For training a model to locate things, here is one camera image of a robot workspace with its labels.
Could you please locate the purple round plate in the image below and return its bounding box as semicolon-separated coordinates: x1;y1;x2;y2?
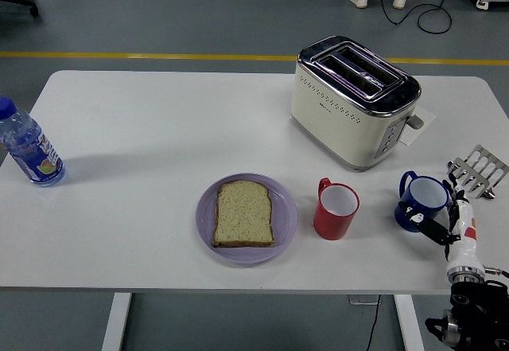
194;172;298;265

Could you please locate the slice of white bread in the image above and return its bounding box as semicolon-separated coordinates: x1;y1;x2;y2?
211;181;275;248

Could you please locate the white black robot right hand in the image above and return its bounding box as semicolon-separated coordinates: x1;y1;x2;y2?
399;171;481;272

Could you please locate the blue enamel cup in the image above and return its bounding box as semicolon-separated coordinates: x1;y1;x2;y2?
394;170;453;233

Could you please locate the cream chrome toaster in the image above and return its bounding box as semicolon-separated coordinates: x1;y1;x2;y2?
289;35;425;173

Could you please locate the red enamel cup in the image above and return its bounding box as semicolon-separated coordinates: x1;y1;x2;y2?
313;177;360;241

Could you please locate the white table leg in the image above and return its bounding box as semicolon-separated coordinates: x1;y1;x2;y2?
393;294;425;351
101;292;133;351

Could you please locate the black floor cable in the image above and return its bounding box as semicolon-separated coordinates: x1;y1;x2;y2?
377;0;468;34

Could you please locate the clear blue-capped water bottle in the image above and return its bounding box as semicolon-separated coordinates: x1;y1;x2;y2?
0;96;66;188

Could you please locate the grey under-table power box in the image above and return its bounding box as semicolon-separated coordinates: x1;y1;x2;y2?
348;294;382;306

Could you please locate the black hanging power cable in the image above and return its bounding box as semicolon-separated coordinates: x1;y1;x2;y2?
364;294;382;351

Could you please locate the silver metal toast rack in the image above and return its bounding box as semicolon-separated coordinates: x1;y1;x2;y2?
445;144;509;201

